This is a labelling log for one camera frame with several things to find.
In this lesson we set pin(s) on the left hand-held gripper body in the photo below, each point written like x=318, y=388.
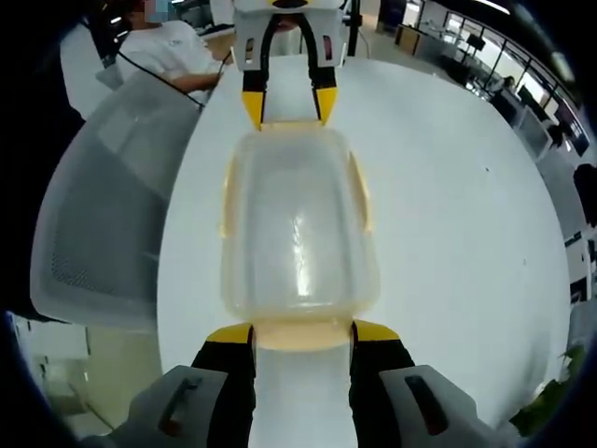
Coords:
x=252, y=10

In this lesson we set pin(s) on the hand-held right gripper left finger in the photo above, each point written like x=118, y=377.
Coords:
x=210, y=401

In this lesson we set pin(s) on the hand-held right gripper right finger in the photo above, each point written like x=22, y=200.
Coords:
x=387, y=401

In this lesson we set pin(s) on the clear plastic food container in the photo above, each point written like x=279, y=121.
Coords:
x=298, y=210

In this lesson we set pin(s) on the black stand pole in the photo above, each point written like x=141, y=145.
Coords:
x=356, y=28

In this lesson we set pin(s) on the wooden cabinet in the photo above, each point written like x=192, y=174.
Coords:
x=408, y=39

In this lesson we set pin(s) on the person's torso in white shirt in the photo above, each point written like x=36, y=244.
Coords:
x=154, y=51

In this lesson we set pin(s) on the green potted plant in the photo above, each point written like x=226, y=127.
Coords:
x=545, y=406

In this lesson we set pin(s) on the black computer monitor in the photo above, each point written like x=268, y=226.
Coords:
x=476, y=42

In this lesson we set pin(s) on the white mesh office chair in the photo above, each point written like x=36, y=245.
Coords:
x=107, y=210

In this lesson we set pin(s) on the row of office desks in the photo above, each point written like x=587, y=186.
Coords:
x=527, y=112

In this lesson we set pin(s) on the dark office chair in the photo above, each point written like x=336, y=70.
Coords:
x=586, y=186

